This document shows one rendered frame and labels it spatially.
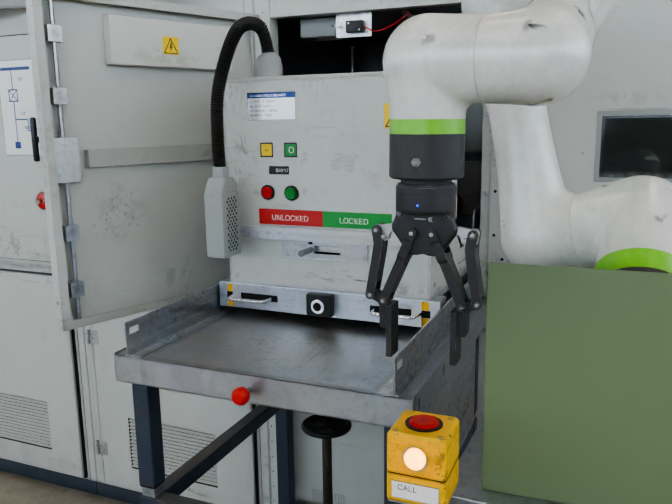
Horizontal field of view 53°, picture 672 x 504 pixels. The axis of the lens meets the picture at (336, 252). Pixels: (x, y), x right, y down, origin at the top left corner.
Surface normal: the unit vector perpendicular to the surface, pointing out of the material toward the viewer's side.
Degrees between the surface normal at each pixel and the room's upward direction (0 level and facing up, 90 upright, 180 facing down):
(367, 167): 90
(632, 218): 46
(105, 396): 90
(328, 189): 90
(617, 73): 90
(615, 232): 55
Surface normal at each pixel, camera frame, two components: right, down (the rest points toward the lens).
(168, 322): 0.92, 0.06
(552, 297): -0.36, 0.18
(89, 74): 0.74, 0.12
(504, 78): -0.48, 0.63
